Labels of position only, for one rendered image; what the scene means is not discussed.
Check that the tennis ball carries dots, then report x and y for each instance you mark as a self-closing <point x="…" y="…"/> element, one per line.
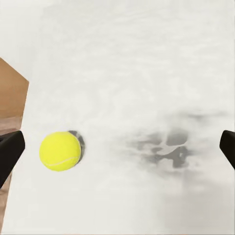
<point x="60" y="151"/>

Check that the sliding door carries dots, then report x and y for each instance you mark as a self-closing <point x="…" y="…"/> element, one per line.
<point x="13" y="91"/>

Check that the desk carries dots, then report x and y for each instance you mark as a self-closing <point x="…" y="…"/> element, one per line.
<point x="147" y="87"/>

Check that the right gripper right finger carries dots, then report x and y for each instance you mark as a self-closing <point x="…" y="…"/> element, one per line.
<point x="227" y="146"/>

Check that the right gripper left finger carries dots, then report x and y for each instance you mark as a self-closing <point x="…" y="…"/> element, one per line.
<point x="12" y="146"/>

